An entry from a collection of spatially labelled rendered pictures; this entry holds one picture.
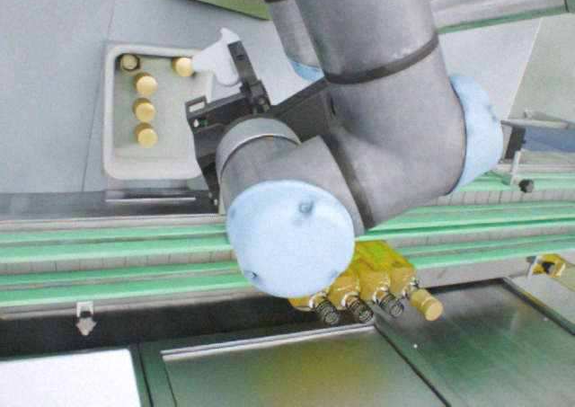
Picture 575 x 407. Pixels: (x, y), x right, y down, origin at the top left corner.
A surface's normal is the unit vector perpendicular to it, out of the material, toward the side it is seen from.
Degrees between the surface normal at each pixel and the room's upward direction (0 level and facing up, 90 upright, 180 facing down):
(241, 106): 11
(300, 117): 19
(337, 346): 90
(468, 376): 91
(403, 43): 4
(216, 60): 57
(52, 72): 0
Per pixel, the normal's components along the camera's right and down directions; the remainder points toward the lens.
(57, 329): 0.13, -0.93
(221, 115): 0.21, 0.45
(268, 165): -0.37, -0.79
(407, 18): 0.45, 0.31
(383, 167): -0.01, 0.02
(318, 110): 0.65, 0.22
